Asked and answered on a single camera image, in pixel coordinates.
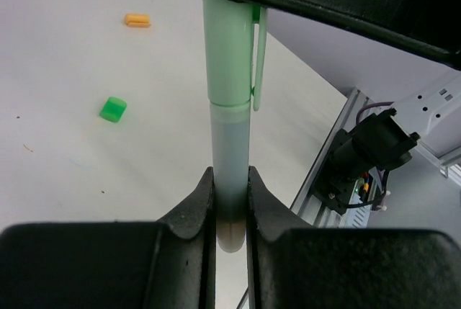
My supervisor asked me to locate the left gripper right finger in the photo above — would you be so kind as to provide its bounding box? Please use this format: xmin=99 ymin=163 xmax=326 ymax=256
xmin=246 ymin=166 xmax=312 ymax=308

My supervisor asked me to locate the pale green marker pen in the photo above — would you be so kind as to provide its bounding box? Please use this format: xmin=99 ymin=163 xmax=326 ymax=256
xmin=210 ymin=104 xmax=251 ymax=253

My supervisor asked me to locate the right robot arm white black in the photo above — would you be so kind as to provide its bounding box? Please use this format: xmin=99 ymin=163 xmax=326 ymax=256
xmin=232 ymin=0 xmax=460 ymax=213

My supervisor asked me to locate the bright green marker cap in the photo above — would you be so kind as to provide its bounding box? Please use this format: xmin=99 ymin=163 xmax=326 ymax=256
xmin=99 ymin=97 xmax=127 ymax=123

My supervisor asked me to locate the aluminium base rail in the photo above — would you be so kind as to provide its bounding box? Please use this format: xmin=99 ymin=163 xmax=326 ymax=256
xmin=290 ymin=87 xmax=375 ymax=229

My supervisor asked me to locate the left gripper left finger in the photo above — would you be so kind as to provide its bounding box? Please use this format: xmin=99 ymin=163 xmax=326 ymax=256
xmin=154 ymin=167 xmax=216 ymax=308

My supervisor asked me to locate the orange pen cap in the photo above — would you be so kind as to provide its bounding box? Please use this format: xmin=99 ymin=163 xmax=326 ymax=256
xmin=123 ymin=13 xmax=151 ymax=28

